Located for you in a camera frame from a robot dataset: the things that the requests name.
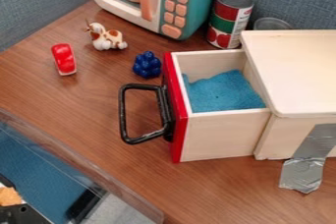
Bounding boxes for red toy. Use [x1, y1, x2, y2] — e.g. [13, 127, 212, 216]
[49, 42, 80, 77]

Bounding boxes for toy microwave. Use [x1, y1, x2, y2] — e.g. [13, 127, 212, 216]
[86, 0, 224, 41]

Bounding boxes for red and green can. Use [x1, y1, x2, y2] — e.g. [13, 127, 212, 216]
[205, 0, 256, 50]

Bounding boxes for silver can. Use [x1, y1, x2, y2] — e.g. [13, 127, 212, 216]
[252, 17, 293, 31]

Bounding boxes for drawer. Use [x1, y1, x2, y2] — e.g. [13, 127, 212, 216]
[116, 49, 273, 164]

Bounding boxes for blue toy grapes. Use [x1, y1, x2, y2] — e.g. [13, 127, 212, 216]
[131, 50, 163, 80]

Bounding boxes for blue cloth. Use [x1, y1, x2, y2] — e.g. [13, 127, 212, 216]
[181, 69, 268, 114]

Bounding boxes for grey tape strip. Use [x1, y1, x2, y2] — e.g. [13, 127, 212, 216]
[278, 123, 336, 195]

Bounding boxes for white and brown toy dog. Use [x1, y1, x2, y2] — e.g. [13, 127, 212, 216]
[84, 19, 129, 52]

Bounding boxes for cabinet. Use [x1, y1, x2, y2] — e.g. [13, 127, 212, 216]
[239, 29, 336, 162]

